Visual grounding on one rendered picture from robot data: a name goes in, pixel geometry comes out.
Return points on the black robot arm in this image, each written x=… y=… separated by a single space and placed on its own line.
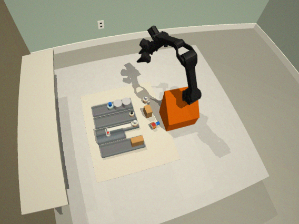
x=188 y=60

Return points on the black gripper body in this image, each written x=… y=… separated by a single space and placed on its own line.
x=146 y=55

